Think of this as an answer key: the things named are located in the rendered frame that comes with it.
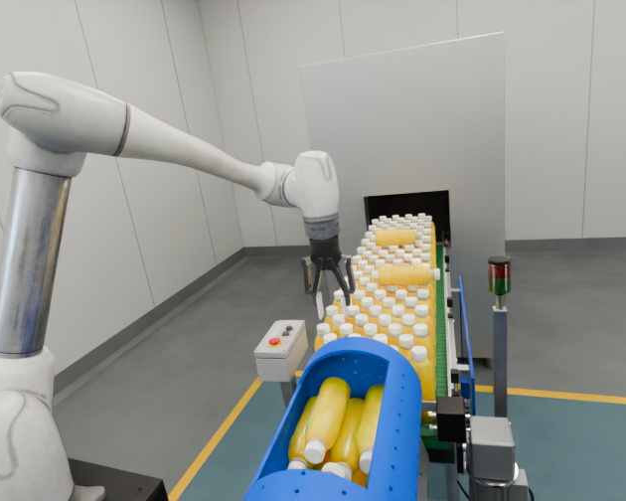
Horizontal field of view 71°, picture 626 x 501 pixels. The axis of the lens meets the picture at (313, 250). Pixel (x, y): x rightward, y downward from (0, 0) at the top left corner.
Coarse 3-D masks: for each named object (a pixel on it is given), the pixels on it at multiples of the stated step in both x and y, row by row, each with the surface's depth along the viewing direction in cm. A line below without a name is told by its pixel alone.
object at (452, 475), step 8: (448, 272) 219; (448, 280) 210; (448, 288) 201; (448, 296) 193; (448, 312) 179; (448, 320) 172; (448, 328) 167; (448, 336) 161; (456, 360) 160; (432, 448) 137; (456, 448) 114; (432, 456) 134; (440, 456) 134; (448, 456) 133; (456, 456) 120; (448, 464) 155; (456, 464) 154; (448, 472) 156; (456, 472) 155; (448, 480) 157; (456, 480) 156; (448, 488) 158; (456, 488) 157; (448, 496) 160; (456, 496) 158
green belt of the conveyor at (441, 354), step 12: (444, 312) 179; (444, 324) 170; (444, 336) 161; (444, 348) 154; (444, 360) 147; (444, 372) 141; (444, 384) 135; (420, 432) 118; (432, 432) 117; (432, 444) 117; (444, 444) 116
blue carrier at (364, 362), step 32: (320, 352) 102; (352, 352) 97; (384, 352) 97; (320, 384) 108; (352, 384) 106; (384, 384) 104; (416, 384) 98; (288, 416) 95; (384, 416) 80; (416, 416) 90; (384, 448) 73; (416, 448) 83; (256, 480) 77; (288, 480) 65; (320, 480) 64; (384, 480) 68; (416, 480) 77
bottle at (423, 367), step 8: (416, 360) 116; (424, 360) 116; (416, 368) 116; (424, 368) 115; (432, 368) 117; (424, 376) 115; (432, 376) 116; (424, 384) 116; (432, 384) 117; (424, 392) 116; (432, 392) 117; (424, 400) 117; (432, 400) 118; (424, 416) 119
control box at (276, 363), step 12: (276, 324) 144; (288, 324) 143; (300, 324) 141; (264, 336) 137; (276, 336) 136; (288, 336) 135; (300, 336) 140; (264, 348) 130; (276, 348) 129; (288, 348) 129; (300, 348) 139; (264, 360) 129; (276, 360) 128; (288, 360) 128; (300, 360) 138; (264, 372) 130; (276, 372) 129; (288, 372) 128
